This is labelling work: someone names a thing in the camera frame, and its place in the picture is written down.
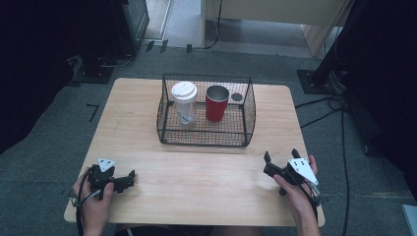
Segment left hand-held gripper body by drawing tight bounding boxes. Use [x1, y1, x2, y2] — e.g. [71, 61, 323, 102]
[88, 157, 130, 201]

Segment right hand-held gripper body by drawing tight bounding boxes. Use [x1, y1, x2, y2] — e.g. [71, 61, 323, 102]
[263, 156, 326, 198]

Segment black wire basket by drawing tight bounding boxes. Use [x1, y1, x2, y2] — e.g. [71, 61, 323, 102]
[156, 73, 257, 148]

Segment red steel cup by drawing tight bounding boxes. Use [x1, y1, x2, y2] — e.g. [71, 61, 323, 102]
[205, 85, 231, 123]

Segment clear cup with white lid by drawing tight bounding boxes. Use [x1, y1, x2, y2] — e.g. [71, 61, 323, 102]
[170, 81, 199, 126]

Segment person's right hand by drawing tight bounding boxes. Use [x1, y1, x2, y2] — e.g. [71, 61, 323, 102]
[272, 154, 322, 214]

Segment person's left hand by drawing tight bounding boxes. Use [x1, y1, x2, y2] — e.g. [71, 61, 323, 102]
[72, 170, 116, 228]

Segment dark curtain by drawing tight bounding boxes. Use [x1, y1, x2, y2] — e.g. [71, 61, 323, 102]
[333, 0, 417, 201]
[0, 0, 116, 155]

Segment pale blue box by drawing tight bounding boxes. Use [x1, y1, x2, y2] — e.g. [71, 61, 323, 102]
[400, 204, 417, 236]

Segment beige cabinet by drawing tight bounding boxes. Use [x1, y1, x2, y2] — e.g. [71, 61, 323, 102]
[201, 0, 353, 58]

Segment black equipment case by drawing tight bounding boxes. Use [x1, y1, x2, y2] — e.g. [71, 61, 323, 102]
[67, 0, 150, 86]

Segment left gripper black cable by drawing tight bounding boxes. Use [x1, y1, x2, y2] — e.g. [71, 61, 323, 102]
[74, 168, 101, 236]

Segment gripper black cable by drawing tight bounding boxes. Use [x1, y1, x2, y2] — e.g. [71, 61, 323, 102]
[74, 168, 101, 236]
[288, 166, 328, 220]

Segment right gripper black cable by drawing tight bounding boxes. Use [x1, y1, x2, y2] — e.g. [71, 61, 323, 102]
[288, 166, 328, 220]

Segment black floor cables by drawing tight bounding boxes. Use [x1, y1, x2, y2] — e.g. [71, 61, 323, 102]
[294, 92, 351, 236]

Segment black stand with base plate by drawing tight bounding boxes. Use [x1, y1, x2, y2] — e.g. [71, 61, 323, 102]
[296, 0, 365, 96]

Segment black hanging cable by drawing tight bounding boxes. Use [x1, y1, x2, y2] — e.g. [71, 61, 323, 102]
[204, 0, 224, 51]

